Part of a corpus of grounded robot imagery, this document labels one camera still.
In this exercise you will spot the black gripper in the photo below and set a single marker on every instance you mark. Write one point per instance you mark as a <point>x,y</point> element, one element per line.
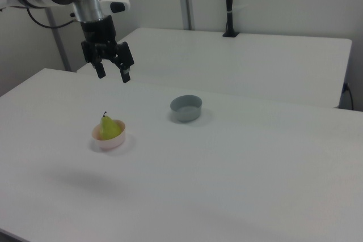
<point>97,31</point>

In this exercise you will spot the green pear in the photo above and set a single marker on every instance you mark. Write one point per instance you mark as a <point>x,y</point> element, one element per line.
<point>109,130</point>

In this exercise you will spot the pink bowl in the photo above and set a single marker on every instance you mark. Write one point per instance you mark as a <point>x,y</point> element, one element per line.
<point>111,144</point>

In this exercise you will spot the grey bowl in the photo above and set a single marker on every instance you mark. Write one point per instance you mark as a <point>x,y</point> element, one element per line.
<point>185,116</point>

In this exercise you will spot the white table with rounded corners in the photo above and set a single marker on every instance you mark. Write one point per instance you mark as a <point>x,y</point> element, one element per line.
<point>227,63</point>

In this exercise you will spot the grey metal post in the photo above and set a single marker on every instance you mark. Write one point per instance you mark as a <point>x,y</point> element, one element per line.
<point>58,43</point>

